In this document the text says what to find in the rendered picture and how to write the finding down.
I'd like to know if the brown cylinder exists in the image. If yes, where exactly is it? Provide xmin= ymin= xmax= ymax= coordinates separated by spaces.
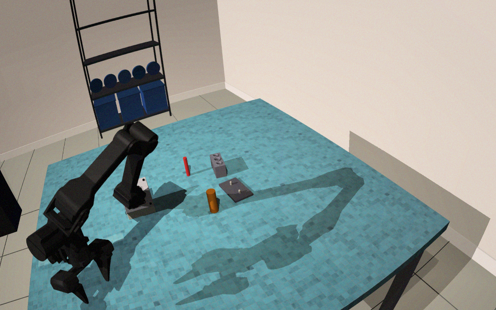
xmin=206 ymin=189 xmax=219 ymax=213

